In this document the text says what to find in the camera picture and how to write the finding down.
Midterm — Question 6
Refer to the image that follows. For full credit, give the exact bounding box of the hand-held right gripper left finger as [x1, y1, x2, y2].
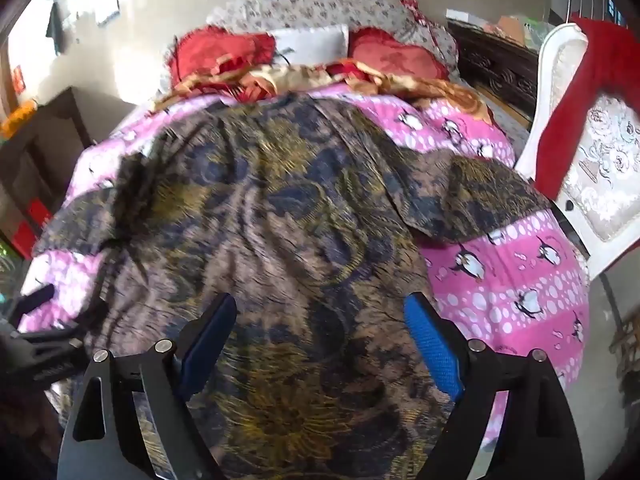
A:
[57, 292, 238, 480]

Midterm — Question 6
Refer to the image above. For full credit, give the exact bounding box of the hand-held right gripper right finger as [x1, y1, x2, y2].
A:
[402, 291, 586, 480]

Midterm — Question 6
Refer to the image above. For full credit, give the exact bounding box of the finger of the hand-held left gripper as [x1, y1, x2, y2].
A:
[10, 284, 56, 317]
[20, 310, 101, 358]

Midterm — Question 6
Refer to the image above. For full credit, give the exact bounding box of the brown blue floral batik shirt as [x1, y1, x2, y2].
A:
[32, 92, 551, 480]

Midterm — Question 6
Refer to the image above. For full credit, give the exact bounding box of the pink penguin print blanket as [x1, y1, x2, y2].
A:
[20, 82, 591, 480]

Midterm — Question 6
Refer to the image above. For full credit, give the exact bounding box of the dark wooden shelf unit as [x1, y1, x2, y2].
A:
[0, 87, 93, 261]

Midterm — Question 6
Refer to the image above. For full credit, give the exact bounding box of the orange flower garland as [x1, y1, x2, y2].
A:
[0, 100, 38, 138]

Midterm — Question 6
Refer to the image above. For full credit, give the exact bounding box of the white upholstered chair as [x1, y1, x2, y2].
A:
[515, 22, 640, 281]

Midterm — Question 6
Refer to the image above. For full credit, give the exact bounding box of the dark hanging cloth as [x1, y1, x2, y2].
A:
[46, 1, 67, 56]

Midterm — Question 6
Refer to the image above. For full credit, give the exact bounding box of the gold and red satin blanket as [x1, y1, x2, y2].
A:
[155, 57, 496, 121]

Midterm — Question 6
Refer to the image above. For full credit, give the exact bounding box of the dark carved wooden cabinet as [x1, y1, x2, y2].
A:
[447, 17, 546, 121]

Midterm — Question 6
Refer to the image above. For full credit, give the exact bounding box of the red frilled pillow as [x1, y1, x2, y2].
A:
[347, 27, 448, 83]
[167, 27, 278, 93]

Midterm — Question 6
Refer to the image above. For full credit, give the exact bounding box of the white pillow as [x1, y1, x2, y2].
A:
[270, 24, 351, 66]

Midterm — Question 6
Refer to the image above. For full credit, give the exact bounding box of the red patterned cloth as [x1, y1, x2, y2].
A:
[400, 0, 432, 27]

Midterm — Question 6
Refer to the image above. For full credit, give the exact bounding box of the grey floral print pillow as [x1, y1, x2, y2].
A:
[207, 0, 458, 81]

